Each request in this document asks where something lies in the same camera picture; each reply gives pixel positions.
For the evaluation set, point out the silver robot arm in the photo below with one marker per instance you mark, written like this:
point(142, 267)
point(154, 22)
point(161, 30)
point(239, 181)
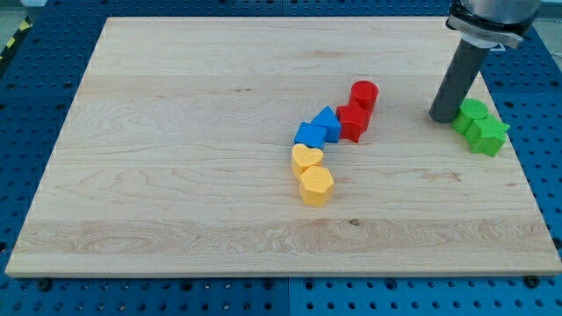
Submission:
point(489, 23)

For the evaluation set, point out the yellow hexagon block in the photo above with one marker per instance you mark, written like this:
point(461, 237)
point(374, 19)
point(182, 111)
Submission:
point(316, 186)

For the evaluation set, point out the yellow heart block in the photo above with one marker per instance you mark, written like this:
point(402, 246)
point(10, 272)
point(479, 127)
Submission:
point(304, 157)

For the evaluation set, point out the blue cube block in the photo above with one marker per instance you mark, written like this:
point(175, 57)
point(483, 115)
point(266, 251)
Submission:
point(310, 135)

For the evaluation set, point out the blue triangle block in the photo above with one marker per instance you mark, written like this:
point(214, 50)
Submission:
point(327, 119)

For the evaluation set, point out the red star block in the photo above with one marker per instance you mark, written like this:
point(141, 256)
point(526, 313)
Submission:
point(354, 121)

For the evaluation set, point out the light wooden board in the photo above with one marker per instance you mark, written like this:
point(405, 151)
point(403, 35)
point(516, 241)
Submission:
point(174, 160)

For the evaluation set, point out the red cylinder block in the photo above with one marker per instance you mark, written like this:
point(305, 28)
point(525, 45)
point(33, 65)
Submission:
point(364, 94)

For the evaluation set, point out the green cylinder block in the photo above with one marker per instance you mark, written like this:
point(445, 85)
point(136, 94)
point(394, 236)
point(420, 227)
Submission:
point(470, 110)

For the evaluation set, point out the green star block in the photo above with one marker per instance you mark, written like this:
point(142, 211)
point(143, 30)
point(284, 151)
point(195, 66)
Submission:
point(486, 135)

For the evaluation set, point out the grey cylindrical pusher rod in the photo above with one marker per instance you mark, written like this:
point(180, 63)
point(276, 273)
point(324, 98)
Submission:
point(457, 81)

